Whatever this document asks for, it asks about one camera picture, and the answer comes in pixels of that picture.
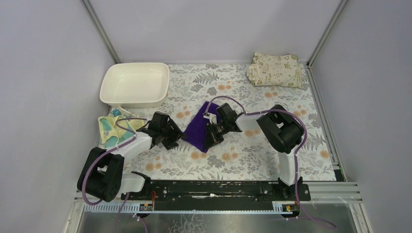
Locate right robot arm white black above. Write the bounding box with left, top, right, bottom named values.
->
left=203, top=103, right=307, bottom=186

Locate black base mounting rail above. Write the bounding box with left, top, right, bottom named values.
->
left=128, top=180, right=311, bottom=211

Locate yellow teal patterned towel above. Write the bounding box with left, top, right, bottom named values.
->
left=98, top=107, right=145, bottom=149

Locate white cable duct strip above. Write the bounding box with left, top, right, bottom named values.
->
left=84, top=202, right=154, bottom=214

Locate floral patterned table mat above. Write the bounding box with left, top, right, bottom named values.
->
left=123, top=64, right=336, bottom=181

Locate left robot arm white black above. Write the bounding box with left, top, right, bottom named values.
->
left=77, top=111, right=185, bottom=206

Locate purple towel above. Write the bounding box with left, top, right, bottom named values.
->
left=183, top=101, right=209, bottom=153

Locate cream patterned folded towel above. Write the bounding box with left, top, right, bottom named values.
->
left=246, top=53, right=303, bottom=89

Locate white rectangular basin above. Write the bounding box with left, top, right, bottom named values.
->
left=99, top=63, right=170, bottom=108

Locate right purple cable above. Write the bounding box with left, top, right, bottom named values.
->
left=205, top=96, right=337, bottom=231

